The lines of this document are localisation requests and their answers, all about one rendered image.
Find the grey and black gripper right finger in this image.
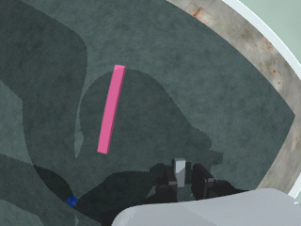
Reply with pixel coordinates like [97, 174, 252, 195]
[191, 163, 250, 201]

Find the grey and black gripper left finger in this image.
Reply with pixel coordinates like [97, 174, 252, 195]
[100, 165, 178, 226]

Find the grey rod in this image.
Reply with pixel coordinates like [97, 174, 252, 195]
[174, 158, 185, 187]

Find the pink rod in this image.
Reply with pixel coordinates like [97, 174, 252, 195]
[98, 65, 126, 153]

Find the small blue block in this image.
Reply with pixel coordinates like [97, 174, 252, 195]
[66, 195, 78, 207]

